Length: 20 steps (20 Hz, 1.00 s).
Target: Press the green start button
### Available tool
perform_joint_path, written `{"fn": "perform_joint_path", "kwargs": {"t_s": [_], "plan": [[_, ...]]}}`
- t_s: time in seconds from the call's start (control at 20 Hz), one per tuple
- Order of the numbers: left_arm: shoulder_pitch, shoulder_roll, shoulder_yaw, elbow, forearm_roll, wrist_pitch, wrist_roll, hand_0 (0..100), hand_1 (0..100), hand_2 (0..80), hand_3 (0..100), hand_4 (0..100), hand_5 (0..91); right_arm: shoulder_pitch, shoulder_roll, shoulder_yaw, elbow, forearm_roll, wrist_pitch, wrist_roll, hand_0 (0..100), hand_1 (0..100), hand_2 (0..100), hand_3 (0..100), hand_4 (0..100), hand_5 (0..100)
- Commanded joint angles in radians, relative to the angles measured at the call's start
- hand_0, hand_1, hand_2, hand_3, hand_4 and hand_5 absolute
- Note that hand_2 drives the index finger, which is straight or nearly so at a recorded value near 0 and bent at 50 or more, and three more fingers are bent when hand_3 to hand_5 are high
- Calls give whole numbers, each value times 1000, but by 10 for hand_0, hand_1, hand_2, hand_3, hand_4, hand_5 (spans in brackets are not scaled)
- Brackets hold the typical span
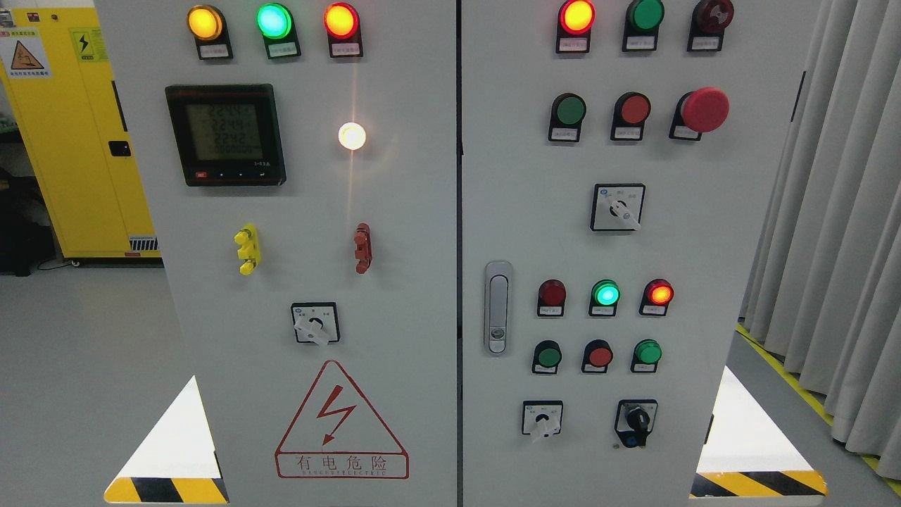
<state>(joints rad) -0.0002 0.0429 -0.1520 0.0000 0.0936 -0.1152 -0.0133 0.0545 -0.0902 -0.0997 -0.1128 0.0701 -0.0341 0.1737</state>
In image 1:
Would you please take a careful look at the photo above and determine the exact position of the green start push button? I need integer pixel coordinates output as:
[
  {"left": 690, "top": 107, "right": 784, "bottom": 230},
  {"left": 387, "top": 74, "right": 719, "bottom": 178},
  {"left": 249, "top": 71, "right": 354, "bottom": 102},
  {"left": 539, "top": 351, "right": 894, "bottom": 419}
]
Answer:
[{"left": 531, "top": 340, "right": 562, "bottom": 375}]

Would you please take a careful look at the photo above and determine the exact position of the red stop push button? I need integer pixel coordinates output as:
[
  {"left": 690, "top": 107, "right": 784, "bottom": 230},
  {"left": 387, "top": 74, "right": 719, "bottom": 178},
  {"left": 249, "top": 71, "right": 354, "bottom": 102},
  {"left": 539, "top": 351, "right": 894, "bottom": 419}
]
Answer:
[{"left": 581, "top": 339, "right": 614, "bottom": 373}]

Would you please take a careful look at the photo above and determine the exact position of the green push button upper row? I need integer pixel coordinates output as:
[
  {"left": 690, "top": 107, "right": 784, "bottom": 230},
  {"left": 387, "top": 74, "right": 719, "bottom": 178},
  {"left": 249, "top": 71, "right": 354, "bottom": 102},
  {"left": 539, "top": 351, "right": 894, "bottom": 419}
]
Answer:
[{"left": 548, "top": 92, "right": 588, "bottom": 142}]

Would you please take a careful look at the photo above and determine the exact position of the green push button lower right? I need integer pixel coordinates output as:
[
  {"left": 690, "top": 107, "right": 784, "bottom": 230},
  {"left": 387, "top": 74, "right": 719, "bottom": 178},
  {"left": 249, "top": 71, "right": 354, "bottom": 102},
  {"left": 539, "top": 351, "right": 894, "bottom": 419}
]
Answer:
[{"left": 630, "top": 338, "right": 662, "bottom": 373}]

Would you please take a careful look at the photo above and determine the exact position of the red push button upper row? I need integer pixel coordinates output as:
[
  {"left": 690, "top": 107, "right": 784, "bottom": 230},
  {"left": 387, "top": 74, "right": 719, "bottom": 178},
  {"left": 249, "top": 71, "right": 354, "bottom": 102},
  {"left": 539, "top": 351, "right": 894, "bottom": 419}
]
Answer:
[{"left": 610, "top": 91, "right": 651, "bottom": 142}]

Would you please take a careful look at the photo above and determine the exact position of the red emergency stop mushroom button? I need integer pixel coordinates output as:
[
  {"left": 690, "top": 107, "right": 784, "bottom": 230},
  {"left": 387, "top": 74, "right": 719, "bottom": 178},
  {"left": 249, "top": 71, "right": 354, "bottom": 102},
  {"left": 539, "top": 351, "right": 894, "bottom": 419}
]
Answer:
[{"left": 669, "top": 87, "right": 731, "bottom": 142}]

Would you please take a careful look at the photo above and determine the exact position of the grey electrical control cabinet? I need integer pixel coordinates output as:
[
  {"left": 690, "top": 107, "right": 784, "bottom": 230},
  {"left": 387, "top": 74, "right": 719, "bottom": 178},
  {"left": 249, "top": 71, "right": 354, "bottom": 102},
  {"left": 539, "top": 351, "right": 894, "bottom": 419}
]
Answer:
[{"left": 93, "top": 0, "right": 824, "bottom": 507}]

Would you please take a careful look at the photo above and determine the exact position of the red terminal connector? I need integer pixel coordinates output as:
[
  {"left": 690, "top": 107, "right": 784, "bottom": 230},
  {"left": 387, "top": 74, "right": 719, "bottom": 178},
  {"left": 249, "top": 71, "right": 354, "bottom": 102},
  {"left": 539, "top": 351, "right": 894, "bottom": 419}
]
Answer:
[{"left": 353, "top": 223, "right": 373, "bottom": 274}]

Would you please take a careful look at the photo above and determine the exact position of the red indicator lamp lower left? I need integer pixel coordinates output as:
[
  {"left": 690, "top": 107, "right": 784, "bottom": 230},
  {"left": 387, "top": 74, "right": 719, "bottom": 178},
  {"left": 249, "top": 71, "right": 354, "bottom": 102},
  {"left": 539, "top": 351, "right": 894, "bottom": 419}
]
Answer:
[{"left": 536, "top": 279, "right": 567, "bottom": 318}]

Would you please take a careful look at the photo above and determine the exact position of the red indicator lamp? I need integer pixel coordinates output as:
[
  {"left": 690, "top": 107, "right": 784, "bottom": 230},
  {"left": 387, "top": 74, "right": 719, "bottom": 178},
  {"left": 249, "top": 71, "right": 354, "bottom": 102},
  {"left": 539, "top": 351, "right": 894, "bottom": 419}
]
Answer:
[
  {"left": 555, "top": 0, "right": 596, "bottom": 54},
  {"left": 536, "top": 279, "right": 567, "bottom": 318},
  {"left": 639, "top": 278, "right": 675, "bottom": 317},
  {"left": 324, "top": 2, "right": 363, "bottom": 58}
]

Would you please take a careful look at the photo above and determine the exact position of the white lit indicator lamp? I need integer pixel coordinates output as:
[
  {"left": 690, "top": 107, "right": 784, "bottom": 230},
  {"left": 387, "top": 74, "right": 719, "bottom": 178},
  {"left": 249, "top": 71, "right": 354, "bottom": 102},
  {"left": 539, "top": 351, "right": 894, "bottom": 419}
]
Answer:
[{"left": 338, "top": 122, "right": 367, "bottom": 151}]

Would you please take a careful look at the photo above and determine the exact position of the green indicator lamp lower middle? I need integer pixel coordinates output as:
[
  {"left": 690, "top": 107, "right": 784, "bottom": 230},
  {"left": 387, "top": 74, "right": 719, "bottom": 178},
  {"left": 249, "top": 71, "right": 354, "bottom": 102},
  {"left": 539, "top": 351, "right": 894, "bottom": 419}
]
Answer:
[{"left": 588, "top": 279, "right": 621, "bottom": 318}]

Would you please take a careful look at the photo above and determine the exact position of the green indicator lamp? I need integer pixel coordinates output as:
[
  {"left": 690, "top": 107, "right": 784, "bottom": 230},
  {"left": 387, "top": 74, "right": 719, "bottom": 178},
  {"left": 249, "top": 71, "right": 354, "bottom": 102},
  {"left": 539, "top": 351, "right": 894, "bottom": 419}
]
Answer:
[
  {"left": 588, "top": 279, "right": 621, "bottom": 318},
  {"left": 622, "top": 0, "right": 665, "bottom": 52},
  {"left": 256, "top": 3, "right": 301, "bottom": 60}
]

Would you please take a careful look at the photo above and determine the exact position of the yellow terminal connector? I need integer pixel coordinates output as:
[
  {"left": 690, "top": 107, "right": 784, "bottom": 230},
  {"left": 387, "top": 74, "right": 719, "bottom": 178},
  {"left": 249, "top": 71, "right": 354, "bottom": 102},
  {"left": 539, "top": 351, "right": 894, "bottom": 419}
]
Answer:
[{"left": 234, "top": 223, "right": 260, "bottom": 276}]

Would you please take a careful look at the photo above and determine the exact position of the red indicator lamp lower right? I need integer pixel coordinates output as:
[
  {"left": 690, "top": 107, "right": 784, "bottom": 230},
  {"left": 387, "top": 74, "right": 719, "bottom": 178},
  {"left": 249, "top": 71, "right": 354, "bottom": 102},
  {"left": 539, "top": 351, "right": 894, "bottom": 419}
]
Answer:
[{"left": 639, "top": 278, "right": 675, "bottom": 317}]

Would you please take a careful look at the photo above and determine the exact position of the red electrical danger warning sticker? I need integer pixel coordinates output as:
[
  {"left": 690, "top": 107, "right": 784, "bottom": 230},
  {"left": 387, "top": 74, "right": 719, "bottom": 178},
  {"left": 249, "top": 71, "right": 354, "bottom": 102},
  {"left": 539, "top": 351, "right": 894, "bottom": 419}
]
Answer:
[{"left": 275, "top": 360, "right": 409, "bottom": 480}]

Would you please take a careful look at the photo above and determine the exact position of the black digital power meter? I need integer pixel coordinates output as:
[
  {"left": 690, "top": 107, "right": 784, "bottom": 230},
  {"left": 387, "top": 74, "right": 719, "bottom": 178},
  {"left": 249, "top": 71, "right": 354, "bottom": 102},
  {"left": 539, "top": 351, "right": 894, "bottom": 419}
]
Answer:
[{"left": 166, "top": 84, "right": 286, "bottom": 187}]

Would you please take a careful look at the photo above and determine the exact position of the red indicator lamp top left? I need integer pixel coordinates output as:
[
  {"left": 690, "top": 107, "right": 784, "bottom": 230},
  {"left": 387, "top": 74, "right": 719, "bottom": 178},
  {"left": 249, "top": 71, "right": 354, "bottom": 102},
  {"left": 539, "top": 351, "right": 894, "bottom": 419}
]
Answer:
[{"left": 324, "top": 2, "right": 363, "bottom": 58}]

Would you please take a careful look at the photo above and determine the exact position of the red indicator lamp top right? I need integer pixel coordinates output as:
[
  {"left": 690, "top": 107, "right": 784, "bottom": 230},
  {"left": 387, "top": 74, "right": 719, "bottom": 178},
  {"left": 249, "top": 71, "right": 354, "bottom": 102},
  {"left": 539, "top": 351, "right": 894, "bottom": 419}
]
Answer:
[{"left": 555, "top": 0, "right": 596, "bottom": 54}]

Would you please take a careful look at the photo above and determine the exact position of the green indicator lamp top left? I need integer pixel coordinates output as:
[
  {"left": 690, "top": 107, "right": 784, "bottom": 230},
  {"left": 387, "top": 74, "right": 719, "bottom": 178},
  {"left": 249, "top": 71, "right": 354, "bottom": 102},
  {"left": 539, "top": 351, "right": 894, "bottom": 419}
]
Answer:
[{"left": 256, "top": 3, "right": 301, "bottom": 60}]

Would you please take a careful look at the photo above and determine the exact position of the green indicator lamp top right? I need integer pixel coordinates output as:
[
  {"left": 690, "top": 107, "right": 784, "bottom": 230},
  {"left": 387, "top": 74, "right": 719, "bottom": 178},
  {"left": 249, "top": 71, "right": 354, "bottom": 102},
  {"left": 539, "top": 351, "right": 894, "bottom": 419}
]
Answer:
[{"left": 622, "top": 0, "right": 665, "bottom": 52}]

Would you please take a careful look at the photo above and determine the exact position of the yellow indicator lamp top left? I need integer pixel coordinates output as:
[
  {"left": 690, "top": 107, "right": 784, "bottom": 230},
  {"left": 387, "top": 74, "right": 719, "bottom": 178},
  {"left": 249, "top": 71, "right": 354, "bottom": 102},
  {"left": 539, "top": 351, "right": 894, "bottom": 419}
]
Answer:
[{"left": 187, "top": 4, "right": 234, "bottom": 61}]

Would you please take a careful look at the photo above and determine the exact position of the dark red buzzer top right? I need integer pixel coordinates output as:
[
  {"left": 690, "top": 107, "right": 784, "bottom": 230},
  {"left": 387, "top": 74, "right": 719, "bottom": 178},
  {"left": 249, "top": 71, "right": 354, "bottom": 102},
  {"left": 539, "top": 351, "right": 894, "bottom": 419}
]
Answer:
[{"left": 686, "top": 0, "right": 735, "bottom": 52}]

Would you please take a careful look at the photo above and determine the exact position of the grey pleated curtain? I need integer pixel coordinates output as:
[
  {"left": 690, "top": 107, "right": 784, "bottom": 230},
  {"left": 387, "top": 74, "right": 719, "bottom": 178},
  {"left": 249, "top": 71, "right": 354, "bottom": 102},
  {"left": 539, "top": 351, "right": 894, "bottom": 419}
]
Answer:
[{"left": 741, "top": 1, "right": 900, "bottom": 480}]

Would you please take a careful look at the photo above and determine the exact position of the yellow safety storage cabinet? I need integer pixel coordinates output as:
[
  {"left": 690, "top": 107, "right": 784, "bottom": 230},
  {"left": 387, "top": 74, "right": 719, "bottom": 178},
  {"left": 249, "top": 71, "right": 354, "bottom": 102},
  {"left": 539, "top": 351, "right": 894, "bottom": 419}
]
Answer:
[{"left": 2, "top": 6, "right": 160, "bottom": 258}]

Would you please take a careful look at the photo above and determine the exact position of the silver cabinet door handle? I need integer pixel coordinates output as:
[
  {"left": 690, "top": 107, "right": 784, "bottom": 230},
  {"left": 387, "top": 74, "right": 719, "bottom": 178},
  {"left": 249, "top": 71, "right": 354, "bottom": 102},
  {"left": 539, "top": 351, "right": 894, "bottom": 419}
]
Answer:
[{"left": 484, "top": 261, "right": 514, "bottom": 354}]

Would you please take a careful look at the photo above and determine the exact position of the left panel rotary selector switch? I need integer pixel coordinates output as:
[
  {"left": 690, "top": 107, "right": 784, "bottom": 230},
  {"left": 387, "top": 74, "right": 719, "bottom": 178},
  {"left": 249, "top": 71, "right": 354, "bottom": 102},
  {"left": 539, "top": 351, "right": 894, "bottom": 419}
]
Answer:
[{"left": 291, "top": 302, "right": 341, "bottom": 346}]

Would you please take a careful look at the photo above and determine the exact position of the upper right rotary selector switch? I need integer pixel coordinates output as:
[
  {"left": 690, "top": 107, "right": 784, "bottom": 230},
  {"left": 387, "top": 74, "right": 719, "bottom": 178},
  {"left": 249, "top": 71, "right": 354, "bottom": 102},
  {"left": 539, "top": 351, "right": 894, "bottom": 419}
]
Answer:
[{"left": 590, "top": 183, "right": 646, "bottom": 232}]

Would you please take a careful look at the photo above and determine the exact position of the lower white rotary selector switch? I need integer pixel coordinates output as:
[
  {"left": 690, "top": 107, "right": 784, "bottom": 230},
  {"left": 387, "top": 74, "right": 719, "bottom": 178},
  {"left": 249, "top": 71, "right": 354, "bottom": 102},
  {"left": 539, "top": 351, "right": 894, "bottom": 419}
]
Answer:
[{"left": 521, "top": 400, "right": 564, "bottom": 443}]

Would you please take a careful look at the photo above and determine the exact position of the black key selector switch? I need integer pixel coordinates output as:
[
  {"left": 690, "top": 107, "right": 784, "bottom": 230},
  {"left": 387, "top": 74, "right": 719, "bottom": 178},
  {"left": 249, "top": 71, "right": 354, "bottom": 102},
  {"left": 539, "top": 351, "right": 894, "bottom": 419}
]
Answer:
[{"left": 614, "top": 400, "right": 657, "bottom": 449}]

